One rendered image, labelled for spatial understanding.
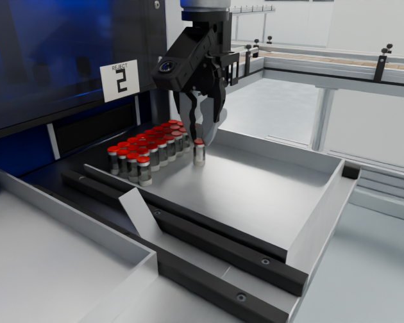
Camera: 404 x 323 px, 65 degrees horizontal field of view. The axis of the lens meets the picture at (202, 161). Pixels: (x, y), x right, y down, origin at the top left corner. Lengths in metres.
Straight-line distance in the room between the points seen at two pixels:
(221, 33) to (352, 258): 1.46
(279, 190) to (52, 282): 0.34
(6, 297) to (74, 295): 0.07
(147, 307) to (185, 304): 0.04
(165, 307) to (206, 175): 0.26
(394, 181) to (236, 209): 1.06
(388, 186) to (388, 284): 0.49
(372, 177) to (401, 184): 0.10
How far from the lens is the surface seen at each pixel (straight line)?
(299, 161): 0.60
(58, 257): 0.42
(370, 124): 2.00
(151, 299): 0.35
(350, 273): 1.72
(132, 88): 0.62
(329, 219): 0.48
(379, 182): 1.47
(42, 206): 0.50
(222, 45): 0.54
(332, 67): 1.33
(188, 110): 0.54
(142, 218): 0.41
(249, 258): 0.36
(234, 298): 0.33
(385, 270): 1.81
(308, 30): 8.83
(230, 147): 0.65
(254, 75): 1.34
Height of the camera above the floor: 1.15
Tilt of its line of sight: 27 degrees down
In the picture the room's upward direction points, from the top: straight up
